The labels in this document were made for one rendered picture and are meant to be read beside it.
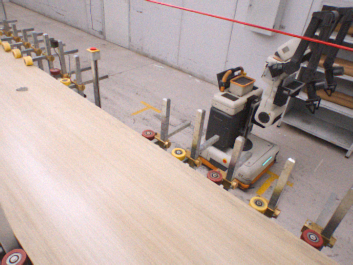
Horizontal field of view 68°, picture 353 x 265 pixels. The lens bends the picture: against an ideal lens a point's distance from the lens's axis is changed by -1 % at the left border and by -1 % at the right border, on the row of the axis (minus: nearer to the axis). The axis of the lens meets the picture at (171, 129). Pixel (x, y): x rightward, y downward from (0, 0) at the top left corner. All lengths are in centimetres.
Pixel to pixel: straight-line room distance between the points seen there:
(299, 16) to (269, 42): 50
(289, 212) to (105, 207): 184
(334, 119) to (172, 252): 326
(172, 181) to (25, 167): 74
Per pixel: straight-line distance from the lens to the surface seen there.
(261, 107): 235
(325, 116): 402
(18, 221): 127
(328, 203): 158
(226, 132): 244
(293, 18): 389
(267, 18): 377
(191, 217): 119
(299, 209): 273
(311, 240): 130
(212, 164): 267
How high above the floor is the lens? 184
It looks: 34 degrees down
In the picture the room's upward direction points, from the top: 5 degrees clockwise
